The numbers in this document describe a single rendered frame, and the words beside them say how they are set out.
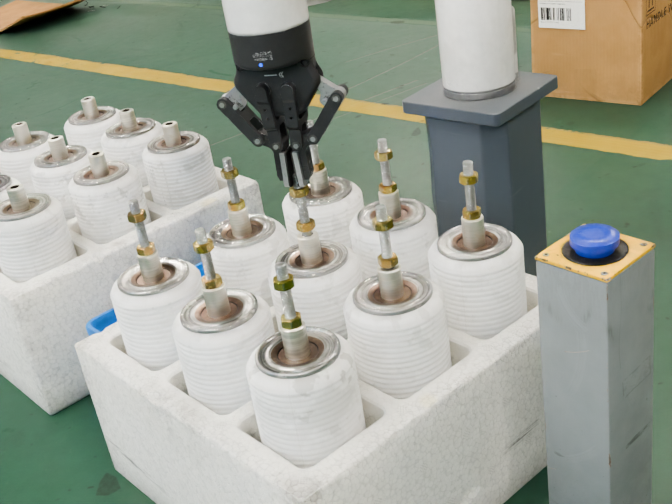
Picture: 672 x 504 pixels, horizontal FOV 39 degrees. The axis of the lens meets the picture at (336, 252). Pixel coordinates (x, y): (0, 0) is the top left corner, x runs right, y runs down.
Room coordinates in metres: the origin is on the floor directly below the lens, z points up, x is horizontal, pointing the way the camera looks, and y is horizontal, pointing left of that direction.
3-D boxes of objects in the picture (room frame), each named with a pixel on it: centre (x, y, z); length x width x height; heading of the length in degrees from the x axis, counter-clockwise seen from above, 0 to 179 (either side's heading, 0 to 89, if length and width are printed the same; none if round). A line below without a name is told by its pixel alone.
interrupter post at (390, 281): (0.77, -0.05, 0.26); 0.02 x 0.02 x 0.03
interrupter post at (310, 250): (0.86, 0.03, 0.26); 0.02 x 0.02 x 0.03
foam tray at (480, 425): (0.86, 0.03, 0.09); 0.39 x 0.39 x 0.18; 38
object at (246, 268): (0.95, 0.10, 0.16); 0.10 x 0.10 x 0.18
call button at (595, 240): (0.68, -0.21, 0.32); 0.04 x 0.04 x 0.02
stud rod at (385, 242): (0.77, -0.05, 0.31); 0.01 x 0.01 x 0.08
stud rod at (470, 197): (0.84, -0.14, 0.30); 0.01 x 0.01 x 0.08
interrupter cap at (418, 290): (0.77, -0.05, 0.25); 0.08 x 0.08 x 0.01
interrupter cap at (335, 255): (0.86, 0.03, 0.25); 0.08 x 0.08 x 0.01
